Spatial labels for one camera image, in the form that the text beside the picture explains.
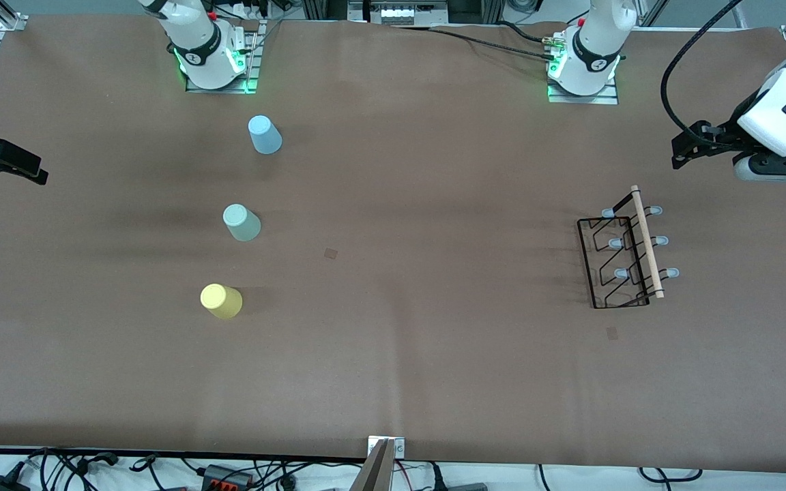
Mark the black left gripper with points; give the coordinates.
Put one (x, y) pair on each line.
(732, 129)

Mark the mint green plastic cup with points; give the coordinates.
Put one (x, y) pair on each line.
(241, 222)

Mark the yellow plastic cup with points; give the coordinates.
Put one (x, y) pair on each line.
(221, 301)

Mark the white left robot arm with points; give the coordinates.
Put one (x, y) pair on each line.
(594, 54)

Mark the light blue plastic cup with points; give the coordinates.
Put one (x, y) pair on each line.
(265, 135)

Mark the white power strip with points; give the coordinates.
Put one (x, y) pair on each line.
(253, 8)

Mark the grey power strip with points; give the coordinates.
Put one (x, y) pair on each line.
(406, 12)

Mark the black power adapter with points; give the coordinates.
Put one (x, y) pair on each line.
(3, 483)

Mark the brown paper table cover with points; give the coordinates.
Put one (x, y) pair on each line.
(434, 375)

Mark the orange black connector block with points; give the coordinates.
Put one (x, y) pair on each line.
(228, 475)

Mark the dark grey adapter box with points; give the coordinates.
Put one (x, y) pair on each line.
(467, 487)

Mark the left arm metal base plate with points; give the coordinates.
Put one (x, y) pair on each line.
(584, 97)

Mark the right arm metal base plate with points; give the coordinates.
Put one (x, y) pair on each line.
(256, 68)

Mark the metal corner bracket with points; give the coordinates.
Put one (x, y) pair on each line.
(396, 447)

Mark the wooden camera post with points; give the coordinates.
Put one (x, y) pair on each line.
(374, 470)

